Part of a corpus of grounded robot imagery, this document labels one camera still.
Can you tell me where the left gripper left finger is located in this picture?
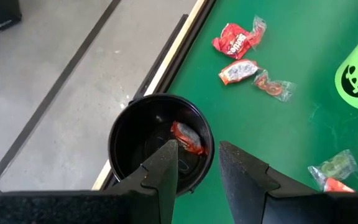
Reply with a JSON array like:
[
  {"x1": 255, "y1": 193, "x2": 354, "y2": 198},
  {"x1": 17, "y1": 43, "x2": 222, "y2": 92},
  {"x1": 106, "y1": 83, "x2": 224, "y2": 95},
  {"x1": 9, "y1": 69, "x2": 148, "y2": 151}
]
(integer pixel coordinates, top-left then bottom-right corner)
[{"x1": 109, "y1": 139, "x2": 179, "y2": 224}]

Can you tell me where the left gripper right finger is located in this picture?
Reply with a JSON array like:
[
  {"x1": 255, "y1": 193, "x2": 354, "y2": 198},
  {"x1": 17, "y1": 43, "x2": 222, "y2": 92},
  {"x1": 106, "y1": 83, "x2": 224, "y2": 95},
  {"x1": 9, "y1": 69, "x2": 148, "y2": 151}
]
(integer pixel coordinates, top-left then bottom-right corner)
[{"x1": 219, "y1": 141, "x2": 326, "y2": 224}]

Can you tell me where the orange Reese's candy pack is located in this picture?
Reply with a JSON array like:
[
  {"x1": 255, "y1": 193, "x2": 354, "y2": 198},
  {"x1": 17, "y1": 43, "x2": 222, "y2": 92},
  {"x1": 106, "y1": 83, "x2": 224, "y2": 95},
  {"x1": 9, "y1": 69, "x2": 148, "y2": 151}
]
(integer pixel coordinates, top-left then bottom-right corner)
[
  {"x1": 170, "y1": 120, "x2": 206, "y2": 156},
  {"x1": 218, "y1": 58, "x2": 260, "y2": 86}
]

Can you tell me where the small orange Reese's pack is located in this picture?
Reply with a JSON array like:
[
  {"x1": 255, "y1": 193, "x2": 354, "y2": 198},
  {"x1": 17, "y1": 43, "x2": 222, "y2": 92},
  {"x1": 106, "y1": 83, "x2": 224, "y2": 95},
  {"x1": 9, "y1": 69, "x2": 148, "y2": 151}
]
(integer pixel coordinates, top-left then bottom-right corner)
[{"x1": 323, "y1": 177, "x2": 356, "y2": 194}]

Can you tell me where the red Skittles candy pack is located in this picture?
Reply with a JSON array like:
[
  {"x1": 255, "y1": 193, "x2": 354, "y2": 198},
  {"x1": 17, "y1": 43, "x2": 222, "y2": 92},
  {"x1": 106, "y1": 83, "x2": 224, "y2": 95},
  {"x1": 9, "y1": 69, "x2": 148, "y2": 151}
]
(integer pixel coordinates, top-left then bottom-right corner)
[{"x1": 211, "y1": 22, "x2": 256, "y2": 60}]

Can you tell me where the green table mat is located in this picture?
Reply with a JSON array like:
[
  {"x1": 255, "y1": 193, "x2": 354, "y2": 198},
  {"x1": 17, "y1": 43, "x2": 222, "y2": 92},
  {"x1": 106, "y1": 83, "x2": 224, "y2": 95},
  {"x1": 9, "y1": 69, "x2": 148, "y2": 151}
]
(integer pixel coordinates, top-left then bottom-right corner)
[{"x1": 166, "y1": 0, "x2": 358, "y2": 224}]

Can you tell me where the black plastic bucket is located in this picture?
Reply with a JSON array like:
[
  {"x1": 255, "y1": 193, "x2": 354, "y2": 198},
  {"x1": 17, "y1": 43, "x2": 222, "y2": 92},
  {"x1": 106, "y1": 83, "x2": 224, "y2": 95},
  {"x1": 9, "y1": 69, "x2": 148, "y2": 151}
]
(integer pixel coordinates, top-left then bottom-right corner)
[{"x1": 107, "y1": 93, "x2": 216, "y2": 197}]

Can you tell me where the clear wrapped green gummy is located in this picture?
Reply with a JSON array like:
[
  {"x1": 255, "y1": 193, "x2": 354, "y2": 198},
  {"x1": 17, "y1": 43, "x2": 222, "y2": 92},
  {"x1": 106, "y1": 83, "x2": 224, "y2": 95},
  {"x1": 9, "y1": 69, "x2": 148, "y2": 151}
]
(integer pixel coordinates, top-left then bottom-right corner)
[{"x1": 308, "y1": 149, "x2": 358, "y2": 190}]

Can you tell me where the black aluminium table frame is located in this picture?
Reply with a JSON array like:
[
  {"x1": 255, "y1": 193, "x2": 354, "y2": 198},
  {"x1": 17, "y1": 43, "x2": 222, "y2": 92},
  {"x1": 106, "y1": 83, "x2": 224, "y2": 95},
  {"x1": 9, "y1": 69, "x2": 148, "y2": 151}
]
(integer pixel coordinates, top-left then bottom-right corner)
[{"x1": 99, "y1": 0, "x2": 219, "y2": 192}]

